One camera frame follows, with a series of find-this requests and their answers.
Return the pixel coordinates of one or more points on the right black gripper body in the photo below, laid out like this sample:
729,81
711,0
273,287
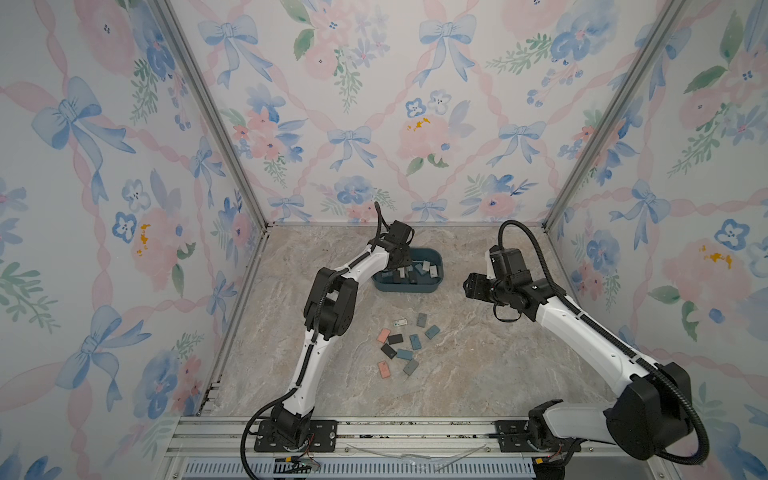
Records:
488,289

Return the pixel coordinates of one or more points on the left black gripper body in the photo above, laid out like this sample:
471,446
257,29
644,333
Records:
405,258

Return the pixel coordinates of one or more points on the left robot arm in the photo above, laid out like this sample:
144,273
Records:
328,314

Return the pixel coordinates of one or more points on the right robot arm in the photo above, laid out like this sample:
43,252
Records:
652,409

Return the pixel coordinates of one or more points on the teal plastic storage box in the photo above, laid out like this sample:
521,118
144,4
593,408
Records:
383,281

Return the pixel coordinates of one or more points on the grey eraser upper middle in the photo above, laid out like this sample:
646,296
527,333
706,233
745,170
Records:
422,320

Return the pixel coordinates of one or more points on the pink eraser lower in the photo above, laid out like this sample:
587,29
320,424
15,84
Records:
383,335

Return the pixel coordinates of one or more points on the pink eraser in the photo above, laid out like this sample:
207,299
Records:
384,370
383,335

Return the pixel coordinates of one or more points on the blue eraser middle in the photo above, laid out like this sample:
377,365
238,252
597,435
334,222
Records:
415,342

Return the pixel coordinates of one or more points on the grey-green eraser bottom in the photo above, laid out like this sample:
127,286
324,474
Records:
411,367

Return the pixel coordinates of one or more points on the pink eraser bottom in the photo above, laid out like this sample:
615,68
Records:
384,370

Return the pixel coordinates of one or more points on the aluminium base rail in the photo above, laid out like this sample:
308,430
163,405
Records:
365,448

